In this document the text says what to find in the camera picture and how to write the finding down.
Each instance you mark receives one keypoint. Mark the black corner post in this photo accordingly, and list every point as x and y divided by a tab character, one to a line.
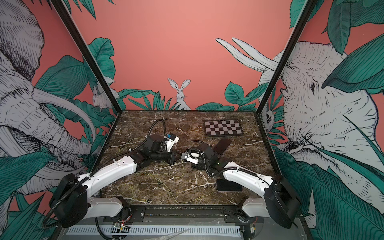
298	29
63	13

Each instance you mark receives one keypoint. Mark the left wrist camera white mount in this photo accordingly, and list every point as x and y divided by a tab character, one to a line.
170	141

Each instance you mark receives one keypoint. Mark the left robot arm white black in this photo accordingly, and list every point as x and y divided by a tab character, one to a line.
74	199

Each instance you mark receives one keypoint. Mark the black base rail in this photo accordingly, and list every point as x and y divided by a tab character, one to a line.
230	213

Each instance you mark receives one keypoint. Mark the left black corner post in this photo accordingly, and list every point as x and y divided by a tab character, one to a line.
63	13

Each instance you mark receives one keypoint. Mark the black white chessboard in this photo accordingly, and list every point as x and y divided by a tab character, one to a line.
223	128

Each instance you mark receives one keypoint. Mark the white vented strip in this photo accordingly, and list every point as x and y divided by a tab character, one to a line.
157	230

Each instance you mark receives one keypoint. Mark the blue edged smartphone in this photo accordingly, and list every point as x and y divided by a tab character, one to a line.
222	145

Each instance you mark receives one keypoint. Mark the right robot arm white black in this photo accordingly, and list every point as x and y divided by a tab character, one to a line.
279	201

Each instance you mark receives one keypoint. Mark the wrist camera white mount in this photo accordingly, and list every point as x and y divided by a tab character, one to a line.
191	157
170	141

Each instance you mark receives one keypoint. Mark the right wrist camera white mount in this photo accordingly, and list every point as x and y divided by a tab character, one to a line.
191	157

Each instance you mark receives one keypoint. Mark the right black corner post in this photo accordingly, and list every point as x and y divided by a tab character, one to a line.
298	29

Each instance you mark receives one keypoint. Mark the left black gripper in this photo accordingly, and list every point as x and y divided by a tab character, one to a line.
172	159

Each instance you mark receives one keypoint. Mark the pink edged smartphone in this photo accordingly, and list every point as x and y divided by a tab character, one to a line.
228	186

